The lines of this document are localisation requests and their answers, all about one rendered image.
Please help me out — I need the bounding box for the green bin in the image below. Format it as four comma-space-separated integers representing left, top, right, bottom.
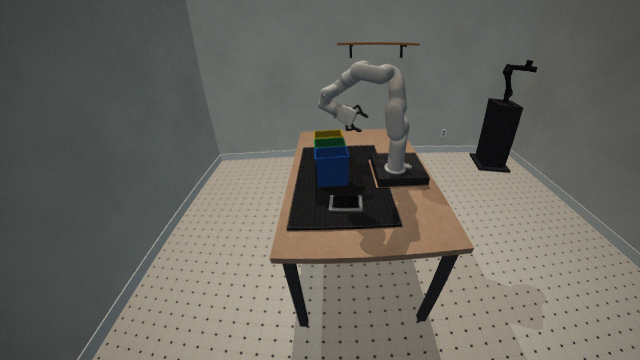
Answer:
314, 137, 346, 149

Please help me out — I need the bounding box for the yellow bin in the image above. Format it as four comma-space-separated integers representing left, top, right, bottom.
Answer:
314, 129, 344, 139

